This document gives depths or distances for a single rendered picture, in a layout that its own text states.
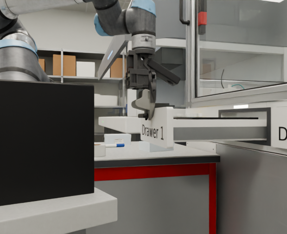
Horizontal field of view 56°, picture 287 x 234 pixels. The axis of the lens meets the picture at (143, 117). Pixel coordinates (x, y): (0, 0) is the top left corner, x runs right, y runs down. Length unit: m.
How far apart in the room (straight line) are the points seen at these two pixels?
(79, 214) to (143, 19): 0.59
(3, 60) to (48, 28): 4.64
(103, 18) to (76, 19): 4.43
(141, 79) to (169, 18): 1.05
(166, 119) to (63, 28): 4.63
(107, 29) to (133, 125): 0.87
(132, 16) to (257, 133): 0.51
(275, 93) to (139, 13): 0.46
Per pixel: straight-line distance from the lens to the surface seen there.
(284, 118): 0.80
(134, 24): 0.86
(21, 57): 0.63
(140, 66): 0.83
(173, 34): 1.80
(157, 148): 1.12
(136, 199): 0.99
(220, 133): 0.79
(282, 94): 0.83
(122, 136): 1.38
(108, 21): 0.88
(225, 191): 1.10
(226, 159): 1.07
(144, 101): 0.81
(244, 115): 1.15
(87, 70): 4.60
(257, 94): 0.92
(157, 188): 1.00
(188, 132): 0.75
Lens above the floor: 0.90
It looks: level
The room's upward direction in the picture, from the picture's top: straight up
